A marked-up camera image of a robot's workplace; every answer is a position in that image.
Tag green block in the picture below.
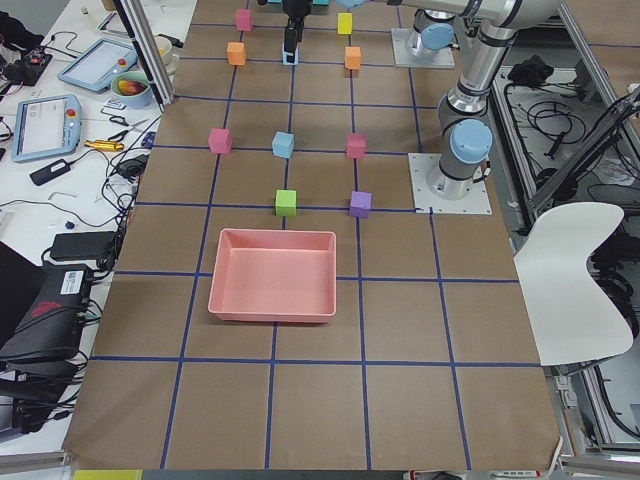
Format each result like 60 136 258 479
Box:
274 189 297 217

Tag teach pendant near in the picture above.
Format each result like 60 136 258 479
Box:
11 94 82 163

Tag purple block left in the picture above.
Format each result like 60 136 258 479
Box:
349 191 372 219

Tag orange block near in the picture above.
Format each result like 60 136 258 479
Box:
344 46 362 71

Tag teach pendant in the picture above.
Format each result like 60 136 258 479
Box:
57 38 138 92
11 94 82 163

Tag pink block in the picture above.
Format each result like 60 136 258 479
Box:
235 9 253 32
345 133 367 159
208 128 232 154

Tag pink block far right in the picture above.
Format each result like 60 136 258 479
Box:
235 9 253 32

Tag small black power brick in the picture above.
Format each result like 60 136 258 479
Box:
30 159 72 186

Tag orange block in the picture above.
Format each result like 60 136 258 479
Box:
344 46 362 71
226 42 247 66

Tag teach pendant far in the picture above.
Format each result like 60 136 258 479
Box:
57 38 138 92

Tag aluminium frame post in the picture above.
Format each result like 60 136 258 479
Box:
114 0 174 109

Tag green bowl with fruit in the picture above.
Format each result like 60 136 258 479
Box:
111 71 153 109

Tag pink tray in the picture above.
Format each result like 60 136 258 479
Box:
208 228 337 324

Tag white chair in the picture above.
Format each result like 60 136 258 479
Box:
514 202 633 366

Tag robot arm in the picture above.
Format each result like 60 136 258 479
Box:
280 0 455 56
405 0 559 200

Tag orange block far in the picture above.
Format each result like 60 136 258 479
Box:
226 42 247 66

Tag pink block far left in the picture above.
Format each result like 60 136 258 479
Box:
208 128 232 154

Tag scissors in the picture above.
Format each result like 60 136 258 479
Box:
107 115 146 143

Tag light blue block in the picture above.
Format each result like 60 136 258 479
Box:
282 50 299 66
272 131 295 159

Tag black power adapter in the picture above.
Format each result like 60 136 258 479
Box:
49 231 115 261

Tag yellow block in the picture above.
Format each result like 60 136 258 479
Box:
337 12 353 35

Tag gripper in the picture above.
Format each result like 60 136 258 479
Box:
282 0 312 53

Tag pink block near left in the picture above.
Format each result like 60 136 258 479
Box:
345 133 367 159

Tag gold cylinder tool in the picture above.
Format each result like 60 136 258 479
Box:
84 140 125 152

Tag black computer box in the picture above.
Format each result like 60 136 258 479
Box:
1 263 93 365

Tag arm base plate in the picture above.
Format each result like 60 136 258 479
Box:
408 153 492 215
391 24 455 69

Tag beige bowl with lemon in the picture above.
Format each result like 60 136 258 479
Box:
154 35 173 65

